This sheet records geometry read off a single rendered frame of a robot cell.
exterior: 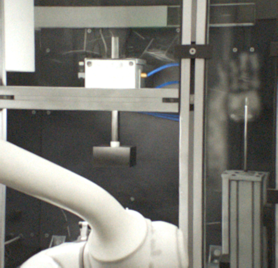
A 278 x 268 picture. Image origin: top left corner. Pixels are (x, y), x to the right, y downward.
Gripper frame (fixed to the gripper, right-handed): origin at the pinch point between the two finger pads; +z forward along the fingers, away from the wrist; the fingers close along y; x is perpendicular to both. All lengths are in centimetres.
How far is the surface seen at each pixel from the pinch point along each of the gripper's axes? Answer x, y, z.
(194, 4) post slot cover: -21, 49, -13
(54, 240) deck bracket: 21.6, -6.5, 28.9
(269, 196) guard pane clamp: -35.1, 13.5, -13.8
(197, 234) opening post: -22.2, 5.5, -13.5
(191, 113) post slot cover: -20.7, 28.4, -13.5
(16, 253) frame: 27.6, -7.8, 18.6
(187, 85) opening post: -19.8, 33.7, -13.5
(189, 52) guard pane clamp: -20.2, 39.8, -13.9
